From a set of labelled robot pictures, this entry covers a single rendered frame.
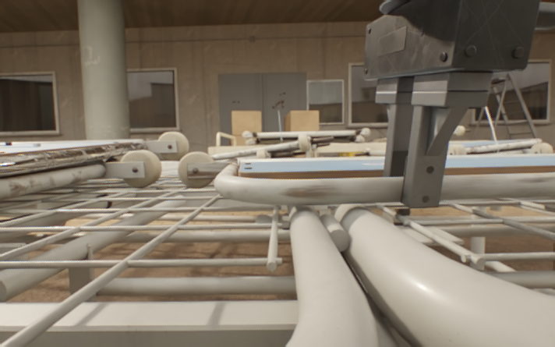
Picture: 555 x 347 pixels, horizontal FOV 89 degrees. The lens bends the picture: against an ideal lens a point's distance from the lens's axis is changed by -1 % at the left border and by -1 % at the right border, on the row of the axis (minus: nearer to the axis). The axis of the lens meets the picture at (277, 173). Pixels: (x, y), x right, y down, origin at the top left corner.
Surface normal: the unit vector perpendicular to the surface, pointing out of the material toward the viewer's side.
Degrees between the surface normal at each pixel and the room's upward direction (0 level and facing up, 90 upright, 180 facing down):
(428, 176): 101
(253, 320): 0
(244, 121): 90
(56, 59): 90
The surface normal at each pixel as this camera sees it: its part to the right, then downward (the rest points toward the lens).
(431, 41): -0.99, 0.03
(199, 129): -0.01, 0.07
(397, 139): 0.11, 0.26
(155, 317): -0.02, -1.00
